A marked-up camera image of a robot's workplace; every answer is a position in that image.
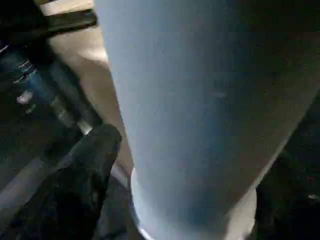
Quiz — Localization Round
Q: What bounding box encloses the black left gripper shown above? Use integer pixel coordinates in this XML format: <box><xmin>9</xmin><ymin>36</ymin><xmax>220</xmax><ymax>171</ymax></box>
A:
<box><xmin>0</xmin><ymin>0</ymin><xmax>101</xmax><ymax>137</ymax></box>

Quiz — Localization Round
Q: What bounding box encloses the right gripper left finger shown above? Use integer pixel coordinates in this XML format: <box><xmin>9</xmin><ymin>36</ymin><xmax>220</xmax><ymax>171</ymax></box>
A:
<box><xmin>13</xmin><ymin>123</ymin><xmax>124</xmax><ymax>240</ymax></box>

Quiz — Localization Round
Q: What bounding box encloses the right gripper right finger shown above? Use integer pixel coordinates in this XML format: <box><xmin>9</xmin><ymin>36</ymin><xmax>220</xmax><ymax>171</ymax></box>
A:
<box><xmin>254</xmin><ymin>149</ymin><xmax>320</xmax><ymax>240</ymax></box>

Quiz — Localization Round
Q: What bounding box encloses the white plastic table top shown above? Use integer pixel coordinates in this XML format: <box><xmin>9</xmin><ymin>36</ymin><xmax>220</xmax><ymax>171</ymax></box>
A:
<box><xmin>39</xmin><ymin>0</ymin><xmax>136</xmax><ymax>181</ymax></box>

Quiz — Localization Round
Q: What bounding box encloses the white plastic table leg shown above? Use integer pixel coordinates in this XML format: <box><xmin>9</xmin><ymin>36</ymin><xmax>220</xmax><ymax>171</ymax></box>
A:
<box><xmin>94</xmin><ymin>0</ymin><xmax>320</xmax><ymax>240</ymax></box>

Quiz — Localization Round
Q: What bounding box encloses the black mat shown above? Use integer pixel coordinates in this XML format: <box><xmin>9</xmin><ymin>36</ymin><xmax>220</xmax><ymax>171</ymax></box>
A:
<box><xmin>0</xmin><ymin>94</ymin><xmax>320</xmax><ymax>240</ymax></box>

